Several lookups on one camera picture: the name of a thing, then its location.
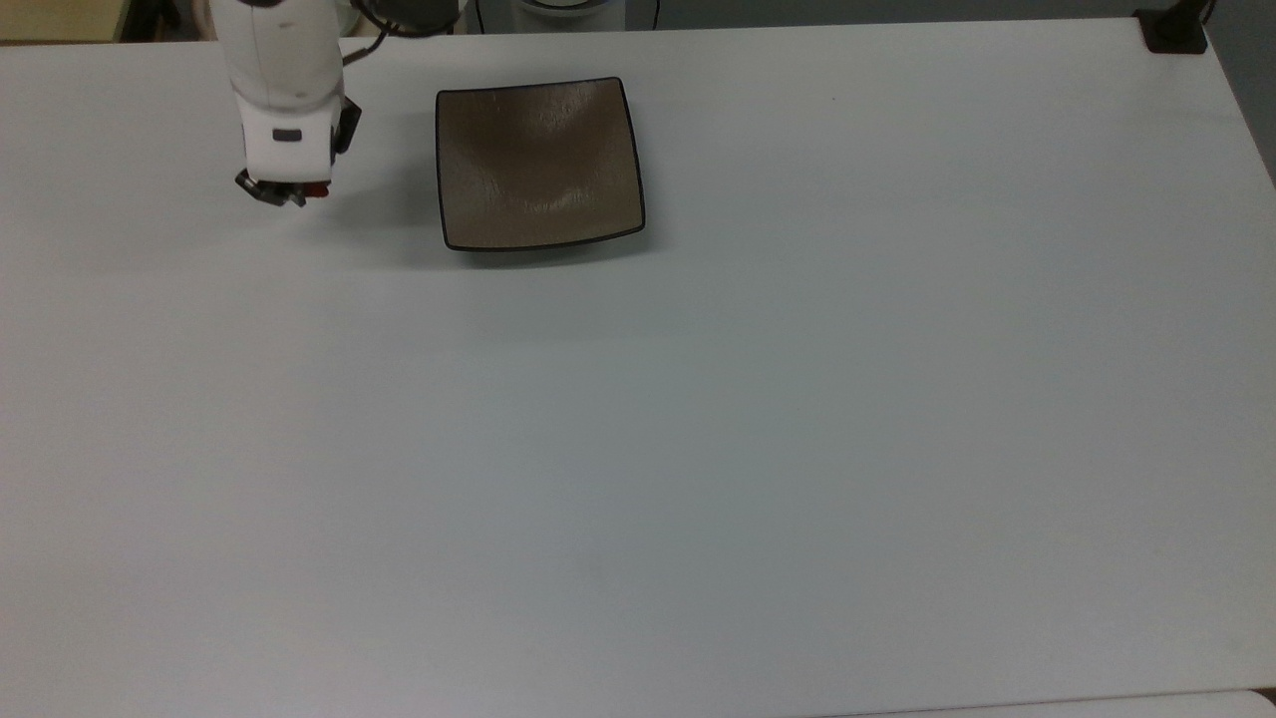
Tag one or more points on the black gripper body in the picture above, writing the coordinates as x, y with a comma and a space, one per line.
348, 125

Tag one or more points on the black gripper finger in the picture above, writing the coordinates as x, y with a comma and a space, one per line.
254, 186
296, 196

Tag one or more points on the square brown ceramic plate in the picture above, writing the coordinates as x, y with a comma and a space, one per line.
538, 165

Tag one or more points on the beige wooden furniture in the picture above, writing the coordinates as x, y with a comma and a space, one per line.
60, 18

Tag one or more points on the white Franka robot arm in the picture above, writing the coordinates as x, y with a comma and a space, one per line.
279, 60

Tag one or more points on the small red strawberry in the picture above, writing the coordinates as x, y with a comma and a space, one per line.
318, 189

